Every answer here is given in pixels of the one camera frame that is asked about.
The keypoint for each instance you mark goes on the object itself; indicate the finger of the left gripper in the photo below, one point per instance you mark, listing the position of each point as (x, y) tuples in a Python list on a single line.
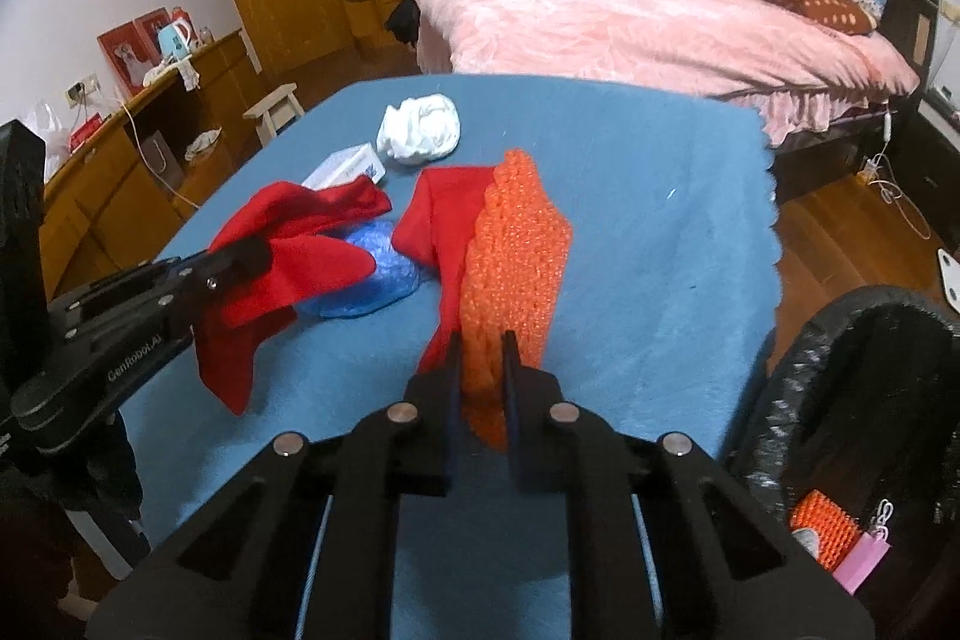
[(232, 261)]

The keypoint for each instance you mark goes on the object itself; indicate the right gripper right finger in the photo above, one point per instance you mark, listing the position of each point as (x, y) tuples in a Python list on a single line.
[(662, 542)]

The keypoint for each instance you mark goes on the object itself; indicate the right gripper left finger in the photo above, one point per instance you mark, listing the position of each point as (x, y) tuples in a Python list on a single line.
[(300, 542)]

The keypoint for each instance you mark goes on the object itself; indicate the red sock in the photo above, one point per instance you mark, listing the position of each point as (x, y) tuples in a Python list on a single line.
[(434, 232), (306, 260)]

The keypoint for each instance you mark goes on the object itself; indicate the white medicine box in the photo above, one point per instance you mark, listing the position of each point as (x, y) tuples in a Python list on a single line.
[(344, 166)]

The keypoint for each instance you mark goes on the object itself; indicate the pink face mask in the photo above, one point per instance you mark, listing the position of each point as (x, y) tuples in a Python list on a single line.
[(868, 551)]

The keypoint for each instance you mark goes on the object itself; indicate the orange bubble wrap sheet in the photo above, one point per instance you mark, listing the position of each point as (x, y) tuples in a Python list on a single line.
[(513, 277)]

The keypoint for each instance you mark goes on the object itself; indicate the black trash bin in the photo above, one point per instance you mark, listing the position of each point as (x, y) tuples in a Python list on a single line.
[(863, 407)]

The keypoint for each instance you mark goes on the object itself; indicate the wooden sideboard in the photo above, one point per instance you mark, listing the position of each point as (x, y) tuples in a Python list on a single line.
[(129, 189)]

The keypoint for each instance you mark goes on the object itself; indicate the crumpled white tissue in bin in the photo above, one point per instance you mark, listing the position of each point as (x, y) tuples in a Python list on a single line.
[(809, 539)]

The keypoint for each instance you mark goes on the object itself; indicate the blue plastic glove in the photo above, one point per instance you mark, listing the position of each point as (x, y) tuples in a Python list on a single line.
[(395, 276)]

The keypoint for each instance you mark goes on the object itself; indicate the blue table cloth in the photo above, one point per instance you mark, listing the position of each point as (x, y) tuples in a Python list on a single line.
[(668, 301)]

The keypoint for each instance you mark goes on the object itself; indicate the light blue kettle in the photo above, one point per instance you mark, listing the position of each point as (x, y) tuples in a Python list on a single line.
[(175, 40)]

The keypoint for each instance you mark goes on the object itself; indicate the black cloth on bed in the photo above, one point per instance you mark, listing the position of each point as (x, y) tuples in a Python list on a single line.
[(403, 23)]

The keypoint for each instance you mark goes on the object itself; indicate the white bathroom scale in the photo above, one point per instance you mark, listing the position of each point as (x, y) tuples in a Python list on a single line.
[(949, 278)]

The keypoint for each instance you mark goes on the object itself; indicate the black nightstand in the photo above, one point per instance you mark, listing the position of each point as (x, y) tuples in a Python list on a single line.
[(924, 157)]

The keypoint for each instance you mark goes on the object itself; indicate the pink bed blanket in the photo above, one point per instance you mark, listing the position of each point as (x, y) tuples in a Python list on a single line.
[(671, 45)]

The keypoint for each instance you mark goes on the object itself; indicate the brown dotted cushion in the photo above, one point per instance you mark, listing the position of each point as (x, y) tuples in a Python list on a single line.
[(845, 16)]

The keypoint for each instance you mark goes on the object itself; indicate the red picture frame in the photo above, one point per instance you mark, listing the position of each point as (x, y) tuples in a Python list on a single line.
[(132, 49)]

